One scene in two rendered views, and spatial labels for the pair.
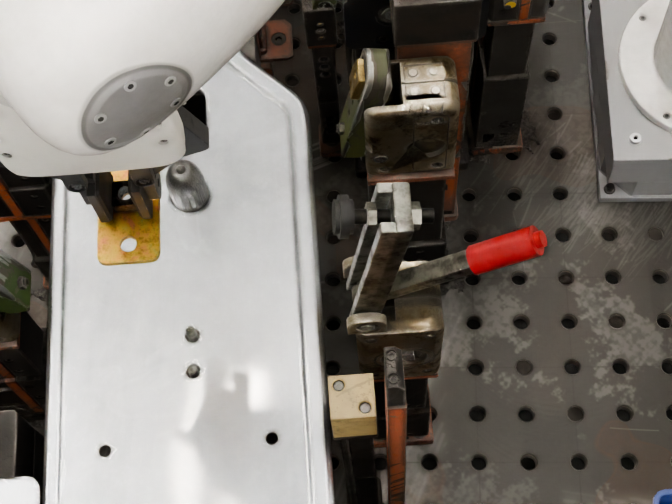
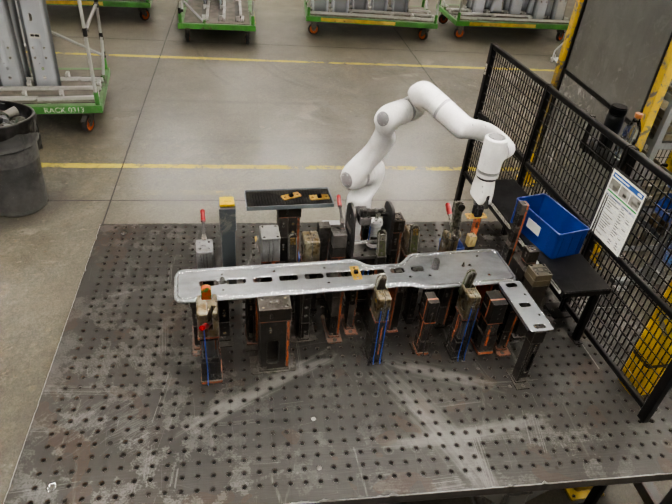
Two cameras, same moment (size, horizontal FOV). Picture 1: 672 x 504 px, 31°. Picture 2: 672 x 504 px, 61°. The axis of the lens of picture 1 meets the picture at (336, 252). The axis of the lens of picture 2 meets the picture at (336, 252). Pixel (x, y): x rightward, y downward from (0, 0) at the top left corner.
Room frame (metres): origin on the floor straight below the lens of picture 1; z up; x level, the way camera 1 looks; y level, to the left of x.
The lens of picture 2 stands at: (1.43, 1.81, 2.44)
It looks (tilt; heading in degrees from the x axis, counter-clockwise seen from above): 36 degrees down; 252
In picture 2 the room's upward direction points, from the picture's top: 6 degrees clockwise
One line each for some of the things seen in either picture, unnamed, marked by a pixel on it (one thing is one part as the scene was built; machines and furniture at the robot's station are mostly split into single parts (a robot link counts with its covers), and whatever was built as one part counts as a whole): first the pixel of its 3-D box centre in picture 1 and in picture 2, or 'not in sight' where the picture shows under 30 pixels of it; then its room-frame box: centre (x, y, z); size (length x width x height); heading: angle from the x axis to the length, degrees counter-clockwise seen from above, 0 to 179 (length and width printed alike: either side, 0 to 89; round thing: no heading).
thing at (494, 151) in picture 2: not in sight; (493, 152); (0.33, 0.12, 1.53); 0.09 x 0.08 x 0.13; 30
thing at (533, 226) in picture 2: not in sight; (547, 225); (-0.11, 0.02, 1.10); 0.30 x 0.17 x 0.13; 97
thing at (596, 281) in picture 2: not in sight; (534, 230); (-0.11, -0.06, 1.02); 0.90 x 0.22 x 0.03; 87
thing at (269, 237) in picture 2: not in sight; (269, 271); (1.12, -0.08, 0.90); 0.13 x 0.10 x 0.41; 87
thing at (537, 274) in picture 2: not in sight; (528, 302); (0.06, 0.26, 0.88); 0.08 x 0.08 x 0.36; 87
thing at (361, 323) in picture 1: (366, 323); not in sight; (0.30, -0.02, 1.06); 0.03 x 0.01 x 0.03; 87
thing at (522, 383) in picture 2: not in sight; (527, 354); (0.19, 0.51, 0.84); 0.11 x 0.06 x 0.29; 87
